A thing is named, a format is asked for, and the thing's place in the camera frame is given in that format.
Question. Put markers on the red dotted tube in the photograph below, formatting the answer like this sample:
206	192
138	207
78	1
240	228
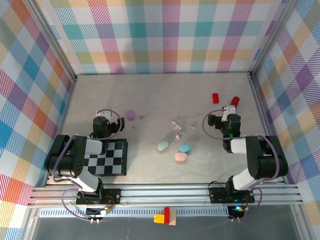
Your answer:
235	101

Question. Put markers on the mint green earbud case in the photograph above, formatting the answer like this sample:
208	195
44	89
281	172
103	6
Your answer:
162	146

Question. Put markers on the blue earbud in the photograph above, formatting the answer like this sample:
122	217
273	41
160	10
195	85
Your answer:
192	127
181	132

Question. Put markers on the aluminium side rail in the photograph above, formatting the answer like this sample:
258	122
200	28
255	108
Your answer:
65	112
254	83

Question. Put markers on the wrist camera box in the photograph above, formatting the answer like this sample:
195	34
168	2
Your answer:
229	109
103	113

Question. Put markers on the pink earbud case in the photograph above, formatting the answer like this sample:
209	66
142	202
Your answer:
181	157

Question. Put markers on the black controller box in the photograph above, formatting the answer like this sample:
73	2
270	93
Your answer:
93	212
233	213

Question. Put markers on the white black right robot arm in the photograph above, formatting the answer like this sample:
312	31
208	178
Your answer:
270	160

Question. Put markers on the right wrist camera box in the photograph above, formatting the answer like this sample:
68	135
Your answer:
229	109

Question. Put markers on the wooden block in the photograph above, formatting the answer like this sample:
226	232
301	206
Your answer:
173	217

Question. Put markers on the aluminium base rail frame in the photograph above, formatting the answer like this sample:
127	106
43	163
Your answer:
162	195

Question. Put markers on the blue earbud case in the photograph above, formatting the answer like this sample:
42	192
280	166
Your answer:
185	148

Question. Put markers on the aluminium frame post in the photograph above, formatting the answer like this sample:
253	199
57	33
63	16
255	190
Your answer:
54	37
270	37

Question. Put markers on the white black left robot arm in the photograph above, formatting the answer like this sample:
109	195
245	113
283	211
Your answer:
65	160

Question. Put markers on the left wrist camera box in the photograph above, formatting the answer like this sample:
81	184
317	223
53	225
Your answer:
103	113

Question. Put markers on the black white checkerboard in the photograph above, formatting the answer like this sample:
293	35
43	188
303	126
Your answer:
112	160

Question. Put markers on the yellow toy brick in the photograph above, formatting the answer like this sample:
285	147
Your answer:
158	218

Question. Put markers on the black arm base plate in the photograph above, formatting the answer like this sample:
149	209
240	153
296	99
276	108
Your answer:
217	196
117	192

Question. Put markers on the tall red toy brick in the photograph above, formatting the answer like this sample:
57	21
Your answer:
167	215

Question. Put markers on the purple earbud case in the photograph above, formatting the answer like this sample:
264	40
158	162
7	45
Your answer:
130	115

